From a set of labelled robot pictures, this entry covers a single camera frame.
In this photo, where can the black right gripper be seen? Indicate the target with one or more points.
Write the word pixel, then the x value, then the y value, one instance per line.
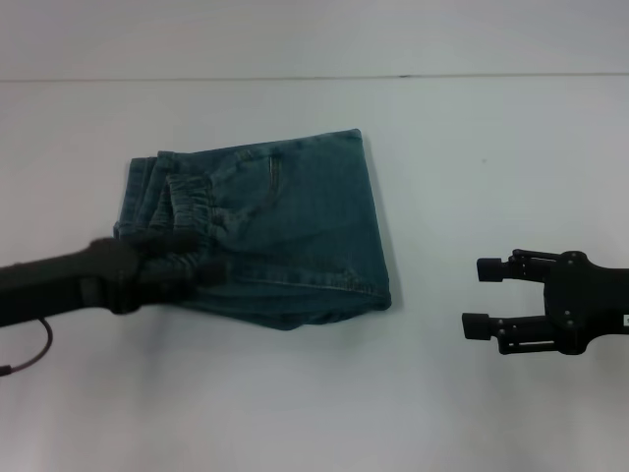
pixel 585 300

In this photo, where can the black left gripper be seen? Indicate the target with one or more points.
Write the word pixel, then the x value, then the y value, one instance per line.
pixel 64 285

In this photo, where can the blue denim shorts basketball print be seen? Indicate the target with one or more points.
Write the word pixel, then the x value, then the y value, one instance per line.
pixel 304 221

